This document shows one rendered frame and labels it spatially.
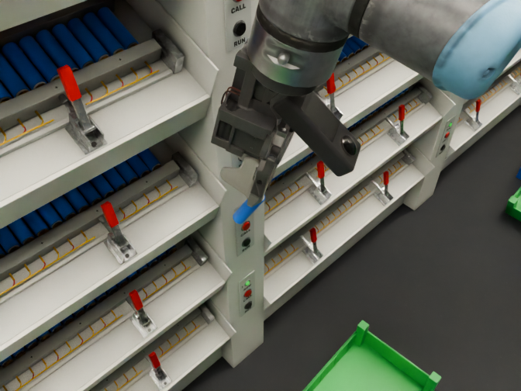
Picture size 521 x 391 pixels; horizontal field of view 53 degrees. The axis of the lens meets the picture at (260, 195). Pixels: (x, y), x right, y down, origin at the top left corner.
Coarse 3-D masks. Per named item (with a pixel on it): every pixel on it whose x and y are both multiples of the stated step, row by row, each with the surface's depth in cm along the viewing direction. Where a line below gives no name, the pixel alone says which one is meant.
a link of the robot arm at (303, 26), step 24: (264, 0) 46; (288, 0) 44; (312, 0) 43; (336, 0) 42; (264, 24) 47; (288, 24) 45; (312, 24) 45; (336, 24) 44; (312, 48) 47; (336, 48) 48
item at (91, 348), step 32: (160, 256) 92; (192, 256) 95; (128, 288) 87; (160, 288) 90; (192, 288) 93; (64, 320) 83; (96, 320) 85; (128, 320) 87; (160, 320) 89; (32, 352) 79; (64, 352) 83; (96, 352) 84; (128, 352) 85; (0, 384) 76; (32, 384) 79; (64, 384) 81; (96, 384) 86
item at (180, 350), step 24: (192, 312) 107; (216, 312) 107; (168, 336) 104; (192, 336) 107; (216, 336) 109; (144, 360) 103; (168, 360) 104; (192, 360) 105; (120, 384) 100; (144, 384) 101; (168, 384) 102
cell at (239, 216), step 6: (264, 198) 68; (246, 204) 69; (258, 204) 68; (240, 210) 70; (246, 210) 70; (252, 210) 69; (234, 216) 72; (240, 216) 71; (246, 216) 71; (240, 222) 72
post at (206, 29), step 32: (160, 0) 63; (192, 0) 58; (256, 0) 62; (192, 32) 62; (224, 32) 62; (224, 64) 64; (224, 96) 68; (192, 128) 74; (224, 160) 75; (224, 224) 84; (256, 224) 91; (224, 256) 90; (256, 256) 98; (224, 288) 97; (256, 288) 105; (256, 320) 114; (224, 352) 118
